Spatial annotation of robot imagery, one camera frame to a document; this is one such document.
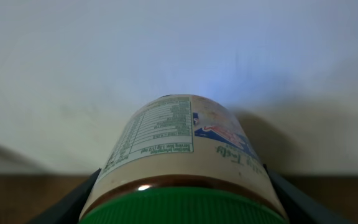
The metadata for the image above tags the green lid jar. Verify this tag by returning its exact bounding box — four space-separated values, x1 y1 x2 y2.
79 95 289 223

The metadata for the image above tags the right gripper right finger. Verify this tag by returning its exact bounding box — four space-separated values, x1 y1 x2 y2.
263 164 352 224

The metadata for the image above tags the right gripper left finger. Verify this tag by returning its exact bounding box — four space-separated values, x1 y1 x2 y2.
27 169 101 224

